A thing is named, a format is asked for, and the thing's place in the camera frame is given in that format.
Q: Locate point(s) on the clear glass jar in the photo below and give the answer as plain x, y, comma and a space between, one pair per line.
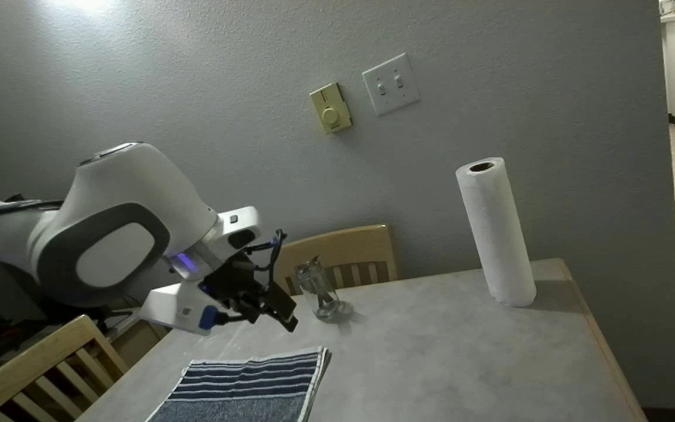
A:
320, 294

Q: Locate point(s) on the beige round thermostat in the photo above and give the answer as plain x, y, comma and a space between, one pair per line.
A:
331, 108

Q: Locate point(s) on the small wooden side table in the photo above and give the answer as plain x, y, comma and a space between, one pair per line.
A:
140, 343

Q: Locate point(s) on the grey striped towel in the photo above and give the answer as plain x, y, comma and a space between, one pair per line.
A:
252, 387

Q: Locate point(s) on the white light switch plate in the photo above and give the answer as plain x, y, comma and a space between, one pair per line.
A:
391, 82

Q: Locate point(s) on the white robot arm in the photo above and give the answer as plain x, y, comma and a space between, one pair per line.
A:
128, 196

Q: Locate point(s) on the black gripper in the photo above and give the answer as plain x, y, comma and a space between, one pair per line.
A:
238, 285

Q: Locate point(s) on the white paper towel roll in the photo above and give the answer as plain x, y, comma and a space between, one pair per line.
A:
499, 234

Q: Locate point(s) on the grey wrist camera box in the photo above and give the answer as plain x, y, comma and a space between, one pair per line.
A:
177, 308

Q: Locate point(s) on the light wooden chair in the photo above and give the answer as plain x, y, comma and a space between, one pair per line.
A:
345, 246
33, 360

